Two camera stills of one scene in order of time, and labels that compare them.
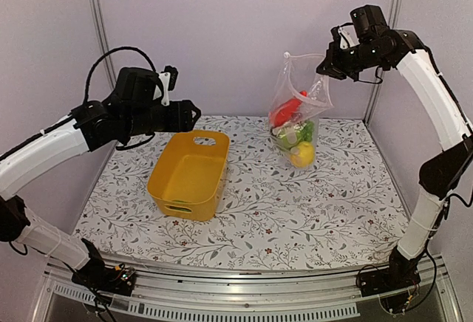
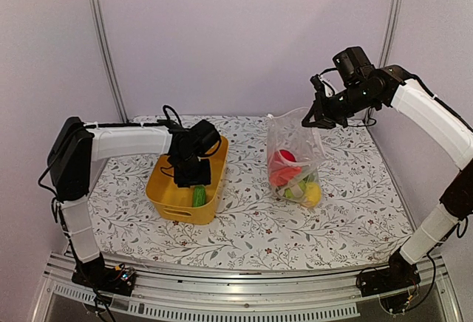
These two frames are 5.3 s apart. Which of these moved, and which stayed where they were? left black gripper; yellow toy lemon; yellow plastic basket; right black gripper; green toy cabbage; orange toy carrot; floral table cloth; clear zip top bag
Moved: yellow toy lemon; green toy cabbage; right black gripper; orange toy carrot; clear zip top bag; left black gripper
Stayed: yellow plastic basket; floral table cloth
